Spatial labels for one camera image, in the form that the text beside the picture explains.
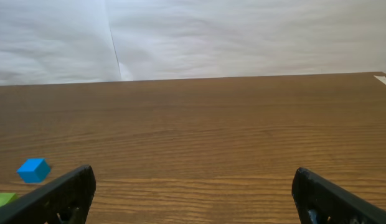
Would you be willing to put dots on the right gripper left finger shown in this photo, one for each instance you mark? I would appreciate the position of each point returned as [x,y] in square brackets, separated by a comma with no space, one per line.
[56,199]

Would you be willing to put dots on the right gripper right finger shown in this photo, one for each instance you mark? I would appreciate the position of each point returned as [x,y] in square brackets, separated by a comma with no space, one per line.
[323,196]

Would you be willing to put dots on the green cube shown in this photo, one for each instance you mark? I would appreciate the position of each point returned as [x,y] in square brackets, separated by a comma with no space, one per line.
[3,199]

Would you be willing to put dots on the blue cube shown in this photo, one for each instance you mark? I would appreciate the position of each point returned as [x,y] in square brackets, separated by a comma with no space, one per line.
[33,171]

